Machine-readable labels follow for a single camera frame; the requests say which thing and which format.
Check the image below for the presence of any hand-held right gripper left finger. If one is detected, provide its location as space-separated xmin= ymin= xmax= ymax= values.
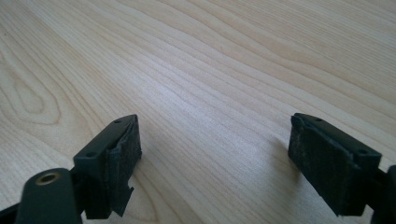
xmin=73 ymin=114 xmax=143 ymax=220

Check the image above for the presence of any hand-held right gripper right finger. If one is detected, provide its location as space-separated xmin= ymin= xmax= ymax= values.
xmin=287 ymin=112 xmax=383 ymax=217

